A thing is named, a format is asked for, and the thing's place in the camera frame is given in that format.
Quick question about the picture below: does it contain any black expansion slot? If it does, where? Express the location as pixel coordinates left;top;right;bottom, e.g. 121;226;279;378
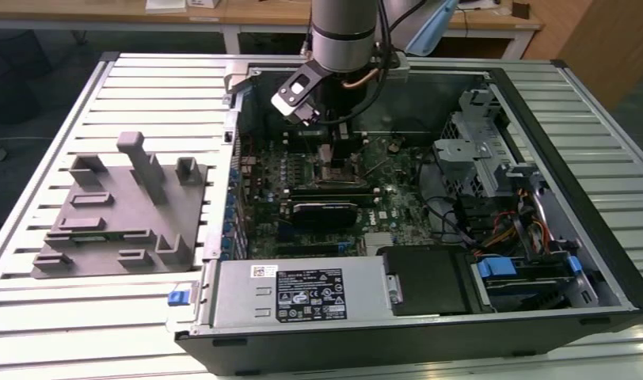
275;244;367;257

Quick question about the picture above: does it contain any green RAM stick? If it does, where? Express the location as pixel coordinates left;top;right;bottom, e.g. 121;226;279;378
69;232;156;241

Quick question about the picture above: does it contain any dark office chair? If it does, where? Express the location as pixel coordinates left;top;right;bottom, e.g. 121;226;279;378
0;29;53;126

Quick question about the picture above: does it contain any small silver heatsink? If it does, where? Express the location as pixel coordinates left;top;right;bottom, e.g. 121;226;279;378
363;233;394;249

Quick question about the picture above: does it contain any yellow orange wire bundle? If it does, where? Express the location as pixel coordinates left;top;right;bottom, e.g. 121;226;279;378
477;211;553;257

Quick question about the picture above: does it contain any black RAM slot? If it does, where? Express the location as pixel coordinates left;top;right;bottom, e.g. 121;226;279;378
282;131;369;139
286;199;379;206
282;142;369;149
282;147;369;154
282;137;369;143
286;184;379;192
286;190;379;196
286;195;379;201

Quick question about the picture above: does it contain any hard disk in blue carrier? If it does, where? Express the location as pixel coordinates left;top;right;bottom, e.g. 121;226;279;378
471;255;584;314

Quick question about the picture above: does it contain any metal drive cage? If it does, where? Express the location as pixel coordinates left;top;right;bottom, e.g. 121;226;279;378
430;89;548;201

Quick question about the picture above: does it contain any green motherboard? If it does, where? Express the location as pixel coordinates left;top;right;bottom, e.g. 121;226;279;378
230;134;453;258

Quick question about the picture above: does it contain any light wooden cabinet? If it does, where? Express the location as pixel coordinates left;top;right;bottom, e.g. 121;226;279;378
521;0;643;108

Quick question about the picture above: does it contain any metal locking lever wire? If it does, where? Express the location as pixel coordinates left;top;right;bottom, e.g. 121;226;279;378
362;150;386;179

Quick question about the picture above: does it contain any grey case latch handle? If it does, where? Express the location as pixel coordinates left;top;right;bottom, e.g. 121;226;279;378
223;65;248;97

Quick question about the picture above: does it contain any black plastic shroud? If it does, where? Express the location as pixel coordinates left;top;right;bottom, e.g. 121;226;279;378
378;245;491;317

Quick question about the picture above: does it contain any silver power supply unit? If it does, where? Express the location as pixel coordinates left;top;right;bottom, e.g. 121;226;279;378
191;255;402;336

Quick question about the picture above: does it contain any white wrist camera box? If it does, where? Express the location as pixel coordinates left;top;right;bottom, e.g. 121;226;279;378
271;73;323;128

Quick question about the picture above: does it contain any CPU socket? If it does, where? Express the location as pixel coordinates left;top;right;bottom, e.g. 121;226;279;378
311;161;366;189

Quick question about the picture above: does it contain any black PC case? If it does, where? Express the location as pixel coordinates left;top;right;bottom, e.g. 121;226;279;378
172;59;643;377

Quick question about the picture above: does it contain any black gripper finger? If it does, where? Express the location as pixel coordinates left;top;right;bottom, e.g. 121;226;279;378
331;118;366;169

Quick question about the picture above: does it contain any small black graphics card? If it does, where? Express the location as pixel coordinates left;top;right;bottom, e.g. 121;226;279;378
291;201;358;230

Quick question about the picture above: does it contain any grey parts rack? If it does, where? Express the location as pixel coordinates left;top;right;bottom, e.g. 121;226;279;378
29;130;220;280

